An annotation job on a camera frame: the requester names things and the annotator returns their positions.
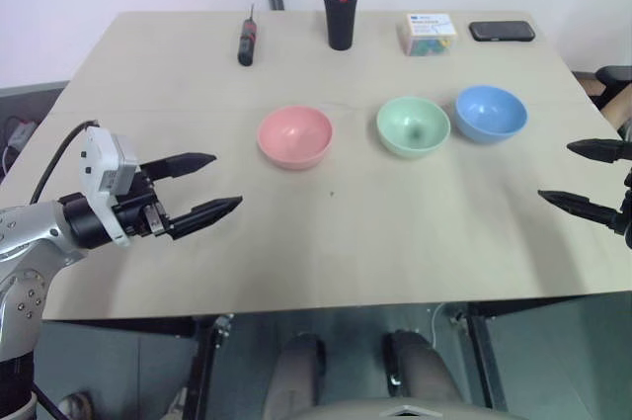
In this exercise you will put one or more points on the green bowl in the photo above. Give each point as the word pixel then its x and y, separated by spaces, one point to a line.
pixel 414 128

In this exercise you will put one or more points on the white power adapter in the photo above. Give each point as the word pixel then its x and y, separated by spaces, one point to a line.
pixel 21 133

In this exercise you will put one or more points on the black and red screwdriver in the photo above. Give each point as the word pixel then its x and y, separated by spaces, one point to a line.
pixel 246 42

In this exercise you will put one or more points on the brown cardboard box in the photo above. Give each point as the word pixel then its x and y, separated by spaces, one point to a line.
pixel 614 111

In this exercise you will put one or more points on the clear box of coloured clips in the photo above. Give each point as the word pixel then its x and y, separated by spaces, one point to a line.
pixel 427 34

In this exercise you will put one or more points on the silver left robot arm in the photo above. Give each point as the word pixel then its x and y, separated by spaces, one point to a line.
pixel 29 237

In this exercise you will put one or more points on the black table leg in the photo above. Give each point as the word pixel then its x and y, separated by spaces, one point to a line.
pixel 210 365
pixel 486 356

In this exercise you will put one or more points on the black chair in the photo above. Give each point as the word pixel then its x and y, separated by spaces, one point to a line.
pixel 614 81

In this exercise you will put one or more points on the black phone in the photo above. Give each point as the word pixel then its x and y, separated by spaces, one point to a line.
pixel 502 31

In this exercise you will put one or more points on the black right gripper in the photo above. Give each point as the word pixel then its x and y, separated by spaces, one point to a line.
pixel 628 222

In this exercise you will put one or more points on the pink bowl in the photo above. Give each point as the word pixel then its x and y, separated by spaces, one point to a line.
pixel 294 136

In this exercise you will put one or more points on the blue bowl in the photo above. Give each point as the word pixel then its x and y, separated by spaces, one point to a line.
pixel 491 113

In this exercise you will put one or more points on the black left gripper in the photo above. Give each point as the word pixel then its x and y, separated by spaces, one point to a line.
pixel 140 212

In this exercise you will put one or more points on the dark rounded leg shape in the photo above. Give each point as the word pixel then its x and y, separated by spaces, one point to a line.
pixel 419 365

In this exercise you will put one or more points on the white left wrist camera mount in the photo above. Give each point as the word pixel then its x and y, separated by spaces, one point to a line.
pixel 101 163

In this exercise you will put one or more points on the shoe on floor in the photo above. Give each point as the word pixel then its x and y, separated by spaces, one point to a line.
pixel 76 405

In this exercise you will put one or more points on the black pen cup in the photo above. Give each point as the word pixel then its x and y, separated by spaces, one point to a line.
pixel 340 22

